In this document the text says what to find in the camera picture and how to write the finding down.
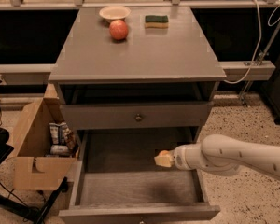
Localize black stand with cables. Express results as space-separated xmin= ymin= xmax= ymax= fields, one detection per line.
xmin=0 ymin=127 xmax=69 ymax=224

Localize snack packets in box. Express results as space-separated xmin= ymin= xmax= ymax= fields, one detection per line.
xmin=49 ymin=122 xmax=77 ymax=157

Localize green yellow sponge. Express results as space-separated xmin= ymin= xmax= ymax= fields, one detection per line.
xmin=145 ymin=15 xmax=169 ymax=29

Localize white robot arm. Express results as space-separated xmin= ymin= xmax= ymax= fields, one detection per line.
xmin=154 ymin=134 xmax=280 ymax=181

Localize red apple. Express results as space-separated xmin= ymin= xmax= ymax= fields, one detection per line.
xmin=109 ymin=20 xmax=129 ymax=40

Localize open grey middle drawer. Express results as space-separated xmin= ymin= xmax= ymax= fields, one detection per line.
xmin=59 ymin=128 xmax=220 ymax=224

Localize cardboard box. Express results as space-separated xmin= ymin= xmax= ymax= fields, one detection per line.
xmin=12 ymin=84 xmax=77 ymax=190

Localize orange fruit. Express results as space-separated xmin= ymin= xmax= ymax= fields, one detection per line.
xmin=159 ymin=150 xmax=171 ymax=156

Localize closed grey top drawer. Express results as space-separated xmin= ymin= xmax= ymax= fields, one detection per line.
xmin=60 ymin=102 xmax=212 ymax=130

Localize cream ceramic bowl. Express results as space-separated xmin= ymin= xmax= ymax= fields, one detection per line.
xmin=99 ymin=6 xmax=131 ymax=22

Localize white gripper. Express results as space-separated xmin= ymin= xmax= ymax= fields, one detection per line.
xmin=154 ymin=145 xmax=193 ymax=171

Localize grey wooden drawer cabinet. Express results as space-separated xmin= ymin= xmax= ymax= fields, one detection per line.
xmin=49 ymin=7 xmax=226 ymax=141

